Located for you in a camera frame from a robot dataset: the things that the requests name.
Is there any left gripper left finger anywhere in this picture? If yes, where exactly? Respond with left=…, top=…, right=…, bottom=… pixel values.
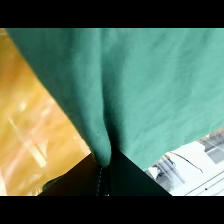
left=39, top=153, right=102, bottom=197

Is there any black cable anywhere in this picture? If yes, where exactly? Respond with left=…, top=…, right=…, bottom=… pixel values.
left=165, top=151, right=205, bottom=175

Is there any green garment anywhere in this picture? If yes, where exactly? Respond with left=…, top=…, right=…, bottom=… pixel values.
left=5, top=27, right=224, bottom=192

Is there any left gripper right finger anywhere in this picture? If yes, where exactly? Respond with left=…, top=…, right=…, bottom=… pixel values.
left=101, top=149, right=172, bottom=197

